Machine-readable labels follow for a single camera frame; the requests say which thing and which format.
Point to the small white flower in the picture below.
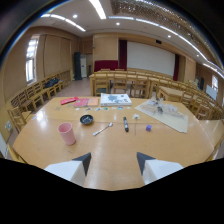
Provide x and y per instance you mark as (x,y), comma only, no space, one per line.
(135,117)

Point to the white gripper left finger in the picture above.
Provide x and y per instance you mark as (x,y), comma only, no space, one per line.
(71,169)

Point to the small black bowl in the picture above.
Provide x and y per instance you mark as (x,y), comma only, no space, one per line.
(86,119)

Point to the white projection screen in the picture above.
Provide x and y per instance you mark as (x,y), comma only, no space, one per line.
(150,58)

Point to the dark bag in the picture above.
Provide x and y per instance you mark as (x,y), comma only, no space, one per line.
(51,82)

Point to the beige paper sheet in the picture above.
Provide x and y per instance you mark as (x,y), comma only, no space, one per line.
(166,116)

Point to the metal spoon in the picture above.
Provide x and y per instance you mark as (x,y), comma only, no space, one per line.
(102,129)

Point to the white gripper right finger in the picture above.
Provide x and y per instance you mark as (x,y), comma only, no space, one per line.
(156,170)

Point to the red pouch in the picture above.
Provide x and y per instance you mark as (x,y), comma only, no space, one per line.
(68,100)

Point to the dark red curtain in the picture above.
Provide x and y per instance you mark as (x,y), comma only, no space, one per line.
(123,54)

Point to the black marker pen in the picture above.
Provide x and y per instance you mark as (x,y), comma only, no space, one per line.
(125,123)

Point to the small purple cube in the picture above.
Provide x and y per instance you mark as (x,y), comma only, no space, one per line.
(148,127)

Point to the white printed book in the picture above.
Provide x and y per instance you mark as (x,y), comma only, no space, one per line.
(115,99)

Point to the clear plastic bag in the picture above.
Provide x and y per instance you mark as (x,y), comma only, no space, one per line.
(160,107)

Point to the wooden chair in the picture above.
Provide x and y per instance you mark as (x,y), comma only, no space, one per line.
(119,82)
(16,117)
(101,83)
(139,85)

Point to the small wooden desk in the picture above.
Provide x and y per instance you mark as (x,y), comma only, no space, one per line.
(170,93)

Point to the long wooden table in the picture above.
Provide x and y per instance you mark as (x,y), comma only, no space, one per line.
(115,79)

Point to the window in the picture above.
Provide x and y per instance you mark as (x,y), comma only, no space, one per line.
(31,59)

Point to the pink plastic cup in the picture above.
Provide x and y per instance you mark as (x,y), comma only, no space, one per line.
(67,133)

